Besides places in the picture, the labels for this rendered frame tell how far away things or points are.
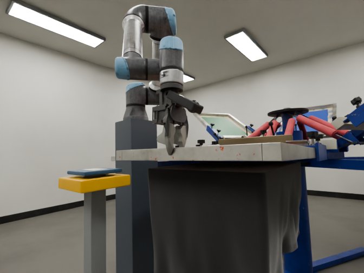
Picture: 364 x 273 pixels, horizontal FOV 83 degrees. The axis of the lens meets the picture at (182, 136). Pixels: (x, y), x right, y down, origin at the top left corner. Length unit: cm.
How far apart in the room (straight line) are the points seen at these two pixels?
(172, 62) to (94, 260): 57
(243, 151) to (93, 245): 42
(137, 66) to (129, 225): 82
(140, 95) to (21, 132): 327
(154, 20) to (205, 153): 72
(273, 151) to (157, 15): 82
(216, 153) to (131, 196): 73
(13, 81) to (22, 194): 185
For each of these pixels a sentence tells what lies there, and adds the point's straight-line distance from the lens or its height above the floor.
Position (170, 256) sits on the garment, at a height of 65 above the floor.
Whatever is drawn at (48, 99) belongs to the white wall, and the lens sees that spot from 451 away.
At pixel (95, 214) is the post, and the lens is 58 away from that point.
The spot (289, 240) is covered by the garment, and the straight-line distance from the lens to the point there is 88.
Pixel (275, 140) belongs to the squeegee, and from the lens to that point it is 108.
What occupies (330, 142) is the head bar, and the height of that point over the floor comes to 103.
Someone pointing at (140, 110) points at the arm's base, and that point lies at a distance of 123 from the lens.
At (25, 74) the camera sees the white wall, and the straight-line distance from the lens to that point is 453.
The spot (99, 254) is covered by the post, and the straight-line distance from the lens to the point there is 62.
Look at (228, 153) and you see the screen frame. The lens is 49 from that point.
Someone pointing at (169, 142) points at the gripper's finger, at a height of 104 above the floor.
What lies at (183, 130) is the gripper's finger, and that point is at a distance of 63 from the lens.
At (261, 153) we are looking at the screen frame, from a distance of 46.
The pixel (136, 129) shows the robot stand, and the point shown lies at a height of 114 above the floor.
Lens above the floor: 101
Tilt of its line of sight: 4 degrees up
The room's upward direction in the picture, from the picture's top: 2 degrees counter-clockwise
